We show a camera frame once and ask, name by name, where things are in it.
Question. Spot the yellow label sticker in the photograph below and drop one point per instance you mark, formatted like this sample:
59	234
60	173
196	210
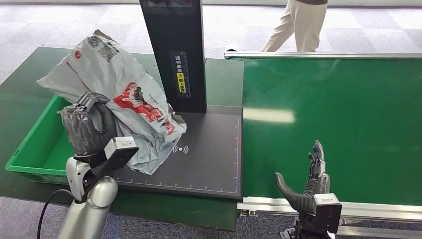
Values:
181	82

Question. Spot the person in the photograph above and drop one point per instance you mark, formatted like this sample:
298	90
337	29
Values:
303	26

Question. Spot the grey plastic mailer package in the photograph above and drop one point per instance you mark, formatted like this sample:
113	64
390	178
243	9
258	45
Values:
108	72

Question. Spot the black scanner column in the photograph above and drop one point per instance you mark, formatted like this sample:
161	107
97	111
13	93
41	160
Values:
171	29

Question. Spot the green plastic crate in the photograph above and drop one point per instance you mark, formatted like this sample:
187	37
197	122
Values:
43	151

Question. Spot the grey conveyor support bracket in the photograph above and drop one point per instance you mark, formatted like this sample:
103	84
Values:
287	233

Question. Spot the green conveyor belt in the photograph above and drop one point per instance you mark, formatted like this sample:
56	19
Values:
346	99

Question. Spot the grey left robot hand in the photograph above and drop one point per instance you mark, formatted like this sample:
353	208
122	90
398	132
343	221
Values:
85	132

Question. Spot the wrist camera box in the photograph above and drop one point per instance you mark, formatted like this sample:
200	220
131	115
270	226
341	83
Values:
326	211
120	148

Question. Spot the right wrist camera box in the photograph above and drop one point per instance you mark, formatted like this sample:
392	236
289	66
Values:
326	211

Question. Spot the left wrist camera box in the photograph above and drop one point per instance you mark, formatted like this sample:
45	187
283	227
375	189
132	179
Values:
120	148

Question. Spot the black scanner platform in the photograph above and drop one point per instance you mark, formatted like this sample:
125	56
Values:
211	158

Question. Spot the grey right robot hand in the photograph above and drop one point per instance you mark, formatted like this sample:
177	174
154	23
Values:
305	199

